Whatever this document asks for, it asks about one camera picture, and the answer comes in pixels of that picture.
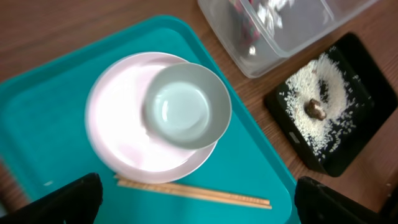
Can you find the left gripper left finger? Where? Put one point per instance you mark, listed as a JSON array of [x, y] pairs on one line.
[[77, 202]]

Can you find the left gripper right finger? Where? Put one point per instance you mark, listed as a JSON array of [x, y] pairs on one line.
[[317, 203]]

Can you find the wooden chopstick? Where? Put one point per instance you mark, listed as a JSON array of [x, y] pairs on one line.
[[192, 194], [192, 188]]

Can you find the brown food piece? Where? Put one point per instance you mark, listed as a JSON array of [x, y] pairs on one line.
[[314, 110]]

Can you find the white rice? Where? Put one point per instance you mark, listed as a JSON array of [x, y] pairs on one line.
[[330, 80]]

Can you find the grey bowl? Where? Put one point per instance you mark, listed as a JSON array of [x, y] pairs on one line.
[[188, 106]]

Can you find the red snack wrapper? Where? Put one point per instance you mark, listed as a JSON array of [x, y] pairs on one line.
[[247, 28]]

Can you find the white tissue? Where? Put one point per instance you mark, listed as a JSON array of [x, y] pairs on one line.
[[264, 18]]

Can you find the teal plastic tray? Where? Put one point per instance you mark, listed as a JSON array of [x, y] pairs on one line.
[[44, 142]]

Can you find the black tray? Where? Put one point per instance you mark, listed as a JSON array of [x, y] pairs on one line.
[[384, 104]]

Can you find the large white plate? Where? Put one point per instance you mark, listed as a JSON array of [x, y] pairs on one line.
[[116, 128]]

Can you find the clear plastic bin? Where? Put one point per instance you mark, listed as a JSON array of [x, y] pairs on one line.
[[304, 23]]

